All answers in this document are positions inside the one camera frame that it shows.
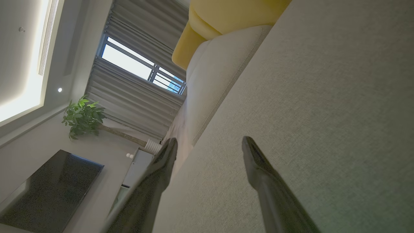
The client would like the white ribbed plant pot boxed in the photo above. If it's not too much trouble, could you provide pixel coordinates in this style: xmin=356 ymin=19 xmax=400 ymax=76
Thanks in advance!
xmin=145 ymin=139 xmax=162 ymax=155

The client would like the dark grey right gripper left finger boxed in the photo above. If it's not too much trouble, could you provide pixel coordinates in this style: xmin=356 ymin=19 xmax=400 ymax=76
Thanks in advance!
xmin=105 ymin=138 xmax=178 ymax=233

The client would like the yellow sofa backrest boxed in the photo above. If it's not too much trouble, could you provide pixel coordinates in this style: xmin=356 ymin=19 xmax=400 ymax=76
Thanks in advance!
xmin=171 ymin=0 xmax=291 ymax=70

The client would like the grey pleated curtain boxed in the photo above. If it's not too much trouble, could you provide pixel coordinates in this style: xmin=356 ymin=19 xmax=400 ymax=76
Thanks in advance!
xmin=85 ymin=0 xmax=190 ymax=140

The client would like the green leafy potted plant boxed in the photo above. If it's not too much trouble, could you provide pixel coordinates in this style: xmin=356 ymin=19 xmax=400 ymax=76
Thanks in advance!
xmin=61 ymin=95 xmax=147 ymax=147

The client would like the white low cabinet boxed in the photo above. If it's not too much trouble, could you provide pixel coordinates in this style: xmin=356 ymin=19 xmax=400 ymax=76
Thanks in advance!
xmin=108 ymin=149 xmax=154 ymax=214

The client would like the window with grey frame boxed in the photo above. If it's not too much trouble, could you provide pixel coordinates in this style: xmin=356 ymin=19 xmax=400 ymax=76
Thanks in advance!
xmin=101 ymin=36 xmax=187 ymax=95

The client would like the black flat screen television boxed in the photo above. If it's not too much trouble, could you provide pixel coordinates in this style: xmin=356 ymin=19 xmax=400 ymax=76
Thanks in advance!
xmin=0 ymin=150 xmax=104 ymax=233

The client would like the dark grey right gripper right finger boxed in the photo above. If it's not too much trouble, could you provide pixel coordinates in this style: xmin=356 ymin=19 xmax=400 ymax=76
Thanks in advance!
xmin=242 ymin=136 xmax=321 ymax=233

